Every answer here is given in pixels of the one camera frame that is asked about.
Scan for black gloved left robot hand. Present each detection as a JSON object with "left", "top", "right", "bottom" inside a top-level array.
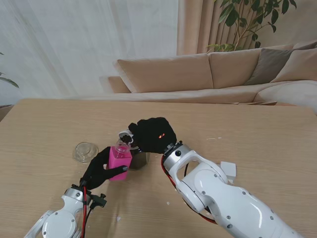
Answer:
[{"left": 79, "top": 146, "right": 129, "bottom": 190}]

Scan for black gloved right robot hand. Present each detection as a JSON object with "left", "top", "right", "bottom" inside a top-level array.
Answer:
[{"left": 128, "top": 117, "right": 177, "bottom": 155}]

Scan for pink coffee jar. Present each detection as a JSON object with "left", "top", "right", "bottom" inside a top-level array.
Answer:
[{"left": 106, "top": 143, "right": 132, "bottom": 181}]

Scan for clear glass jar lid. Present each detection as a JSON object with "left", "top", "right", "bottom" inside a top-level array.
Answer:
[{"left": 72, "top": 141, "right": 99, "bottom": 163}]

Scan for white plastic spoon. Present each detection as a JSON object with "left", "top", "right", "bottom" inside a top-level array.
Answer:
[{"left": 118, "top": 130, "right": 136, "bottom": 145}]

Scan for white square jar cap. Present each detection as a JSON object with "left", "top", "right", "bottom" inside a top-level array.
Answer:
[{"left": 220, "top": 161, "right": 237, "bottom": 184}]

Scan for glass jar of coffee beans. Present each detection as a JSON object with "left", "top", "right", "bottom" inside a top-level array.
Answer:
[{"left": 116, "top": 138, "right": 151, "bottom": 171}]

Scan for beige sofa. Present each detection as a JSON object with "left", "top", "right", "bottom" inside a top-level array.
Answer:
[{"left": 99, "top": 41, "right": 317, "bottom": 115}]

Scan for white sheer curtain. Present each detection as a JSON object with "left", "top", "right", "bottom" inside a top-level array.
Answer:
[{"left": 0, "top": 0, "right": 179, "bottom": 100}]

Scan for beige pleated curtain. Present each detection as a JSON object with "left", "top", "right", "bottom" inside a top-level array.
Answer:
[{"left": 176, "top": 0, "right": 263, "bottom": 56}]

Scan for small green plant leaves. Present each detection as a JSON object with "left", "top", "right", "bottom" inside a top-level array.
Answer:
[{"left": 0, "top": 52, "right": 20, "bottom": 89}]

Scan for grey sofa cushion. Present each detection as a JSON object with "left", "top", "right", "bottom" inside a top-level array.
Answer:
[{"left": 245, "top": 48, "right": 295, "bottom": 86}]

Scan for tall green leafy plant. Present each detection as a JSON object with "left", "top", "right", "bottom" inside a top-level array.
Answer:
[{"left": 207, "top": 0, "right": 297, "bottom": 53}]

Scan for beige sofa cushion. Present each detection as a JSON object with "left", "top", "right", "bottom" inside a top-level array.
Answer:
[{"left": 271, "top": 48, "right": 317, "bottom": 84}]

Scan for left arm red cable bundle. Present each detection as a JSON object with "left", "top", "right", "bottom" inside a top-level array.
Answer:
[{"left": 79, "top": 185, "right": 92, "bottom": 238}]

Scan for arm red cable bundle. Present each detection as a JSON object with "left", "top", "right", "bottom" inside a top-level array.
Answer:
[
  {"left": 79, "top": 185, "right": 92, "bottom": 238},
  {"left": 160, "top": 156, "right": 220, "bottom": 225}
]

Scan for right arm red cable bundle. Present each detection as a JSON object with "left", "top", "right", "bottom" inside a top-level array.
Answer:
[{"left": 160, "top": 156, "right": 220, "bottom": 225}]

